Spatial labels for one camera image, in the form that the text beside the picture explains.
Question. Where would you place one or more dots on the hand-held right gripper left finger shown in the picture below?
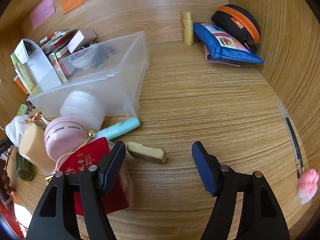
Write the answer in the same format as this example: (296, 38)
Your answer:
(112, 170)

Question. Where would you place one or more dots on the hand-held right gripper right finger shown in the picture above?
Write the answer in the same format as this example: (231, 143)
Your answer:
(203, 167)

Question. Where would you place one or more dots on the white cloth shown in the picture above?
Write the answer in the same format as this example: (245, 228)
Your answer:
(15, 130)

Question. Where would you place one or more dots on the beige rectangular block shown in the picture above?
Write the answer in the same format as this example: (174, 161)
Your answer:
(147, 153)

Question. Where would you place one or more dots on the clear plastic storage bin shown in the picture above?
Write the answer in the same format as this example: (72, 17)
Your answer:
(120, 80)

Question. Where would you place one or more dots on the person's left forearm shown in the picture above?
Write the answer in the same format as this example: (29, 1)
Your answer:
(12, 220)

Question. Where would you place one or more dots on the wooden desktop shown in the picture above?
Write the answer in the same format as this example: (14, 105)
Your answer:
(200, 105)

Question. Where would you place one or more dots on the person's left hand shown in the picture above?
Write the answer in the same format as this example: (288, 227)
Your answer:
(5, 182)

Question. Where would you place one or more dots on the beige soap block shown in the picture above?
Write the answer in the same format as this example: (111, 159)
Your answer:
(32, 145)

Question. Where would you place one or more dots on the dark green bottle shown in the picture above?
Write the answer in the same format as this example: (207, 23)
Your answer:
(25, 170)

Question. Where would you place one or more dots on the red booklet with gold print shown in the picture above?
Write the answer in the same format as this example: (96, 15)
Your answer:
(85, 157)

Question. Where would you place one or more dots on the green tube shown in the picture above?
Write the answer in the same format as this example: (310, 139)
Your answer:
(22, 110)

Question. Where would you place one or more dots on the gold ribbon ornament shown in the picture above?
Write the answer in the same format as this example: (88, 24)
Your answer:
(37, 118)

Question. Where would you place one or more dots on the teal tube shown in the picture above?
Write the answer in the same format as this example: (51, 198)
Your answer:
(122, 126)

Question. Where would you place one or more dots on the pink round jar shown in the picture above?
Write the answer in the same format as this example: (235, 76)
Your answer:
(62, 137)

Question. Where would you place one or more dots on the orange tube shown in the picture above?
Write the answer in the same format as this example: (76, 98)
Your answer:
(19, 83)

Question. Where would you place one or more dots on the white round jar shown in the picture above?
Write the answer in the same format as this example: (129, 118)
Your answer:
(82, 107)

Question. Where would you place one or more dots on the yellow-green bottle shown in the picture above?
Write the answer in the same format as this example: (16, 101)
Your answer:
(23, 75)

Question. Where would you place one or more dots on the white arched card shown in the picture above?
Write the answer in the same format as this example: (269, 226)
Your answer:
(40, 65)

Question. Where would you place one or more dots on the colourful small box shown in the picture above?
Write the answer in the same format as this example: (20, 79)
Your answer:
(60, 70)

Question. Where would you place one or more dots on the white paper slip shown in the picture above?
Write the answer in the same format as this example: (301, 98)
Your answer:
(21, 52)

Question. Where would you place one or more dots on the pink paw toy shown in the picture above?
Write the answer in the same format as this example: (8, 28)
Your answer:
(307, 187)

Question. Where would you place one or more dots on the pink notebook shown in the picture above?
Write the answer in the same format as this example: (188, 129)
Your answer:
(208, 58)

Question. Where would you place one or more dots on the stack of books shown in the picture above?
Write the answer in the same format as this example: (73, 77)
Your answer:
(57, 41)

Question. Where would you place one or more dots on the blue patchwork pouch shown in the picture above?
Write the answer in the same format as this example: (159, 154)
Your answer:
(212, 47)

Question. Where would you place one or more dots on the white and brown card box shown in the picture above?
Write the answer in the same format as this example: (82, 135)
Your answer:
(77, 40)

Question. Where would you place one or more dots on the yellow tube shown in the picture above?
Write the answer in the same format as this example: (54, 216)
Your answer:
(188, 30)

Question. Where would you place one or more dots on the pink sticky note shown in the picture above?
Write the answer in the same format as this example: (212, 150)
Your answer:
(42, 11)

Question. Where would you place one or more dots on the black case with orange zip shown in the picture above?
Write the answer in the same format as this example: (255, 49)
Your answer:
(230, 17)

